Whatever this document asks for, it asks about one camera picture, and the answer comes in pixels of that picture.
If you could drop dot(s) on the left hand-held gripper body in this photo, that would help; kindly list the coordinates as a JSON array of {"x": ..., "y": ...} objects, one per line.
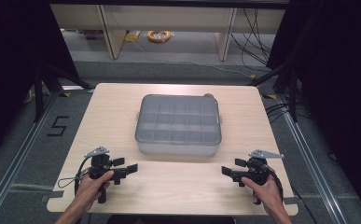
[{"x": 99, "y": 164}]

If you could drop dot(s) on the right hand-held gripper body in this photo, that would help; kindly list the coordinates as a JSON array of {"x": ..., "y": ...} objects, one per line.
[{"x": 257, "y": 171}]

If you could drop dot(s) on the person's right hand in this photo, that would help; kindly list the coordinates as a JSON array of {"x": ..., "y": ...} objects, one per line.
[{"x": 266, "y": 194}]

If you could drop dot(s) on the person's left hand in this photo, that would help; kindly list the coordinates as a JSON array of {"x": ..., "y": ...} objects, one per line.
[{"x": 89, "y": 189}]

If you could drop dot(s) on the grey tape strip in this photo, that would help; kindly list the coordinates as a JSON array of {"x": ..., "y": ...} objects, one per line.
[
  {"x": 53, "y": 195},
  {"x": 290, "y": 200}
]

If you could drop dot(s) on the grey lidded compartment box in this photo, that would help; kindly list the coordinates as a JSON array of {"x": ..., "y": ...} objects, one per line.
[{"x": 178, "y": 123}]

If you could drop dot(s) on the yellow floor tape piece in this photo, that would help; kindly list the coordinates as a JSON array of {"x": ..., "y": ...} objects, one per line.
[
  {"x": 270, "y": 96},
  {"x": 65, "y": 94}
]

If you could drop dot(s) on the black metal stand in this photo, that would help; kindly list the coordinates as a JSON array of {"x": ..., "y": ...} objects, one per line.
[
  {"x": 39, "y": 93},
  {"x": 293, "y": 93}
]

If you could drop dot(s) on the black curtain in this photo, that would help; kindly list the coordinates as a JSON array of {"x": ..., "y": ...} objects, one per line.
[
  {"x": 10, "y": 62},
  {"x": 340, "y": 77}
]

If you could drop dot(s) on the yellow packet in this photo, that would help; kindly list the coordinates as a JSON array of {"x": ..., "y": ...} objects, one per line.
[{"x": 132, "y": 37}]

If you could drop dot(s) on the aluminium floor rail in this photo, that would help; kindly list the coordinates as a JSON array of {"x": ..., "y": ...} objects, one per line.
[
  {"x": 11, "y": 168},
  {"x": 312, "y": 168}
]

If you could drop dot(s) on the white desk frame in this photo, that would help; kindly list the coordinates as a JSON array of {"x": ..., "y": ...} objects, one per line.
[{"x": 169, "y": 18}]

